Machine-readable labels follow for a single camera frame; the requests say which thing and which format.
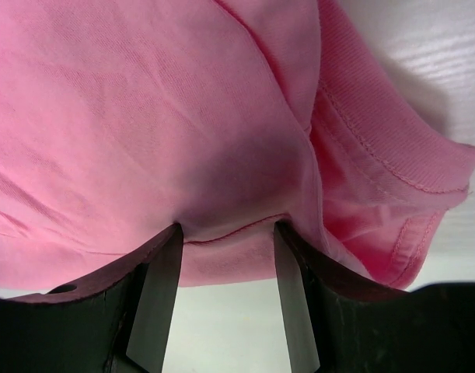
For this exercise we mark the pink t shirt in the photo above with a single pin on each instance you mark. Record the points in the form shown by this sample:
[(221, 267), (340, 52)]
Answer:
[(119, 118)]

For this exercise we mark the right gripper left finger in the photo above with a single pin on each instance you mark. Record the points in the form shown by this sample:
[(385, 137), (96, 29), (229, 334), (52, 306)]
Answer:
[(116, 319)]

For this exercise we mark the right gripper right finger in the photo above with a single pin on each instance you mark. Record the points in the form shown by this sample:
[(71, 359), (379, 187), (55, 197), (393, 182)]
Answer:
[(336, 320)]

